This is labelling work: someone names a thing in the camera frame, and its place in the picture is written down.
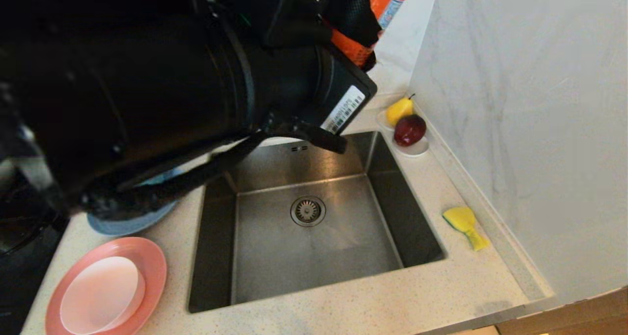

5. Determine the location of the yellow pear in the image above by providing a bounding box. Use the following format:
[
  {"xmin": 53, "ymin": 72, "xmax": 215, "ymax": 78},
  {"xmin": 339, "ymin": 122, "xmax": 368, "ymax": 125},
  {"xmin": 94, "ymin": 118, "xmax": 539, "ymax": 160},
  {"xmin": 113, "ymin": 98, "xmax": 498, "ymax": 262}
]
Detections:
[{"xmin": 386, "ymin": 95, "xmax": 416, "ymax": 128}]

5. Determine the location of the pale pink bowl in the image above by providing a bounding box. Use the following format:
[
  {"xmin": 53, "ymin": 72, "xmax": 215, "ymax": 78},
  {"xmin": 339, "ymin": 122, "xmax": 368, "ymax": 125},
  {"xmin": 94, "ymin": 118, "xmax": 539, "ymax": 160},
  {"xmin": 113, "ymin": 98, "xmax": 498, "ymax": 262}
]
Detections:
[{"xmin": 60, "ymin": 256, "xmax": 146, "ymax": 335}]

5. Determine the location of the black glass cooktop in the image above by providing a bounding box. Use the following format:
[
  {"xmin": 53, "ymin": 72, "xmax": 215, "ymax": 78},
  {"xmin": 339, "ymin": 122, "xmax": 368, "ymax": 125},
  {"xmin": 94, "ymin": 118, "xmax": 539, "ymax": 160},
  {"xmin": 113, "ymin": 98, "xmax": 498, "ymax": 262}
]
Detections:
[{"xmin": 0, "ymin": 168, "xmax": 69, "ymax": 335}]

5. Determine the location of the stainless steel sink basin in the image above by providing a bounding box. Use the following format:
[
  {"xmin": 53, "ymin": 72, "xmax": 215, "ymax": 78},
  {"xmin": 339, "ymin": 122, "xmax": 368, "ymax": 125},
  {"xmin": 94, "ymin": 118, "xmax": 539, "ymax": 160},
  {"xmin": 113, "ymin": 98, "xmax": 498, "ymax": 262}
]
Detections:
[{"xmin": 189, "ymin": 130, "xmax": 447, "ymax": 313}]

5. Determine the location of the small white dish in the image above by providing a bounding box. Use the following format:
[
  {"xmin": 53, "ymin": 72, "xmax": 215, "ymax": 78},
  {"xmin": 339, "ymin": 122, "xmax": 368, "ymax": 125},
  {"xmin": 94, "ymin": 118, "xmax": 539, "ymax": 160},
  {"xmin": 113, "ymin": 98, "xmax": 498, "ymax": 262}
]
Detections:
[{"xmin": 377, "ymin": 109, "xmax": 430, "ymax": 158}]

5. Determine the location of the round metal drain strainer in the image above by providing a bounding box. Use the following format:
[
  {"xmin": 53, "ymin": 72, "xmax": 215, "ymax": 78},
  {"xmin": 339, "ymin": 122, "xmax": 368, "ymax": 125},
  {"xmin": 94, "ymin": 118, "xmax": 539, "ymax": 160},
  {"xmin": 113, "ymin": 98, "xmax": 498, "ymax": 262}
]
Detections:
[{"xmin": 290, "ymin": 196, "xmax": 327, "ymax": 228}]

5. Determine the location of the dark red apple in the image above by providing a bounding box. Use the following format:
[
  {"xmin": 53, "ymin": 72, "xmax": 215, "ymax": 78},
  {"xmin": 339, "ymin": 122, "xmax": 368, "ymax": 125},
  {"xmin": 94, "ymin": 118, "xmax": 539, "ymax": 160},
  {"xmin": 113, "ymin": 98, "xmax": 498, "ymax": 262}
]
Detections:
[{"xmin": 393, "ymin": 115, "xmax": 427, "ymax": 148}]

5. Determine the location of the blue plate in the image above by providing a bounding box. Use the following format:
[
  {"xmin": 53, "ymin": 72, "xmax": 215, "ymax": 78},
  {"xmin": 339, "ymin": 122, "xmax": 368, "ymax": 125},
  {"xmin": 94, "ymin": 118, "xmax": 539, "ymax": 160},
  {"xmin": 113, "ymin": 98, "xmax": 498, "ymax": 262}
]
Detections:
[{"xmin": 87, "ymin": 168, "xmax": 180, "ymax": 236}]

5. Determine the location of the pink plate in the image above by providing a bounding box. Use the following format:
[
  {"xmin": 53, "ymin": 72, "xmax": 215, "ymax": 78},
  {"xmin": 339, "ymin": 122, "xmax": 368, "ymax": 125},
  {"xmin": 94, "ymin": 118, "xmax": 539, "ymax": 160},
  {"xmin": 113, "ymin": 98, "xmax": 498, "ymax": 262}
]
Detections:
[{"xmin": 45, "ymin": 236, "xmax": 167, "ymax": 335}]

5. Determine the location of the yellow green sponge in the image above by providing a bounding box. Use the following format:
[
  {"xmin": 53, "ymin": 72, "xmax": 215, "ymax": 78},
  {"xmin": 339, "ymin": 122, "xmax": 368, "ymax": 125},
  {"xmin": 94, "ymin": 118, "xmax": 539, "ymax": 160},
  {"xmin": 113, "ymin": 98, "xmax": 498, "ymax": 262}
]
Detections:
[{"xmin": 442, "ymin": 206, "xmax": 490, "ymax": 252}]

